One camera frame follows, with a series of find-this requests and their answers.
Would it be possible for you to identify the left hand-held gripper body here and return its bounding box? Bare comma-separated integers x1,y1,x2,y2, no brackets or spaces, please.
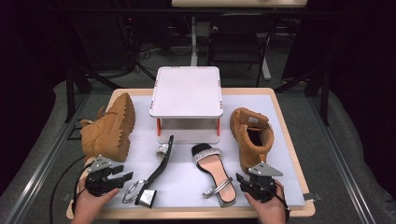
84,154,125,198

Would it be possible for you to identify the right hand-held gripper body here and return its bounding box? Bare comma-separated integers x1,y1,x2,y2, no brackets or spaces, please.
244,161,284,203

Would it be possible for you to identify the black rhinestone-strap sandal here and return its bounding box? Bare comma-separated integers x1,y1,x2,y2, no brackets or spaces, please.
191,143,237,208
121,134,175,209

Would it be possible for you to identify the tan lace-up boot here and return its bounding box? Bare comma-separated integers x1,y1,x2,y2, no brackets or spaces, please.
229,106,276,175
79,91,136,163

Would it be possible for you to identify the white two-tier shoe rack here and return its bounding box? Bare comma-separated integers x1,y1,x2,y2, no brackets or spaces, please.
148,65,224,145

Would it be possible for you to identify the person's right hand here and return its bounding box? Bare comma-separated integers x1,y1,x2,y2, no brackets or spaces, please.
243,180,289,220

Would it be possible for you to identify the person's left hand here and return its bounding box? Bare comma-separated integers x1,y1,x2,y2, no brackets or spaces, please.
74,178,120,216

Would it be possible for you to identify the white table mat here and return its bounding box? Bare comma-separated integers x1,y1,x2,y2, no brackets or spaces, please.
78,93,306,209

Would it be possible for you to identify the black metal stand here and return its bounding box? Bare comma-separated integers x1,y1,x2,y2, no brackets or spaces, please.
275,66,331,127
64,66,122,124

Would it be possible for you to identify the black folding chair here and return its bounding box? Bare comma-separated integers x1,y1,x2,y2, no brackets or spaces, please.
207,13,276,88

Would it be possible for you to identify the light desk with white legs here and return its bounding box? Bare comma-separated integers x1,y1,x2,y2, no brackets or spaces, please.
171,0,307,81

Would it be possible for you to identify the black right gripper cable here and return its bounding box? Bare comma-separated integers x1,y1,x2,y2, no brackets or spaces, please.
262,179,291,220

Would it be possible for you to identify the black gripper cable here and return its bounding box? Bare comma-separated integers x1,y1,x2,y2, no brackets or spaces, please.
49,155,94,224
262,179,291,220

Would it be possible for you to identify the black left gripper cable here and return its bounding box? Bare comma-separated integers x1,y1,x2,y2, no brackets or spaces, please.
49,155,94,224

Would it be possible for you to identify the aluminium rail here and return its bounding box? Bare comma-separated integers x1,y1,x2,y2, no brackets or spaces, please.
306,92,377,224
3,92,92,224

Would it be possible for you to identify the tangle of floor cables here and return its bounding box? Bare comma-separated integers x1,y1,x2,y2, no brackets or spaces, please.
134,41,194,64

